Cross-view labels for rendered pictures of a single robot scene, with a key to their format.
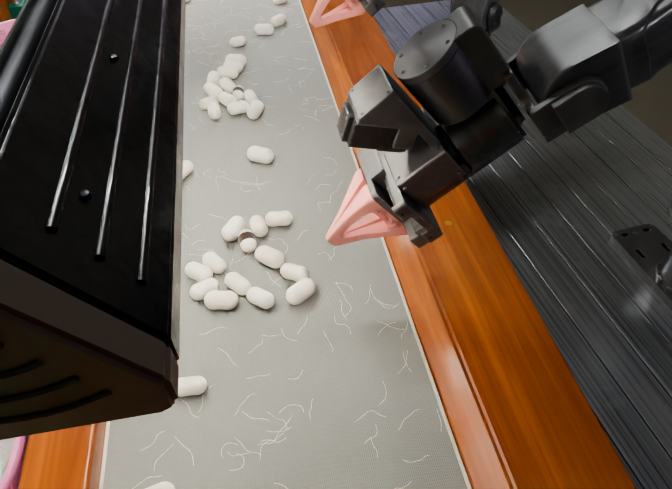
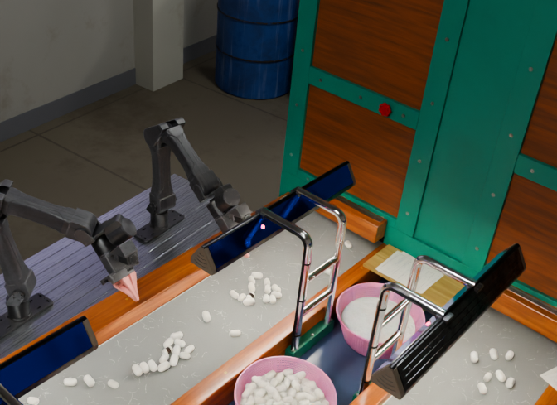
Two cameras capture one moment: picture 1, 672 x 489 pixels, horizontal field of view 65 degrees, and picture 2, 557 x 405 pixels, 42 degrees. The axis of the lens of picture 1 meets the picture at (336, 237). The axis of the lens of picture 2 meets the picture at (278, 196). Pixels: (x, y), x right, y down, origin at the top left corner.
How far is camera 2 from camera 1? 2.29 m
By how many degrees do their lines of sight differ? 89
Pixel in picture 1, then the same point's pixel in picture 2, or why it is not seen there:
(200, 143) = (212, 344)
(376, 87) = (242, 207)
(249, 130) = (189, 334)
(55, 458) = (340, 284)
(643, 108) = not seen: outside the picture
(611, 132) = (65, 253)
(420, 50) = (231, 197)
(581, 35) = (207, 176)
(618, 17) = (203, 169)
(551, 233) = (156, 256)
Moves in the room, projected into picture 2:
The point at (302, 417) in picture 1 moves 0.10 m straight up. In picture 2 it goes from (288, 262) to (291, 237)
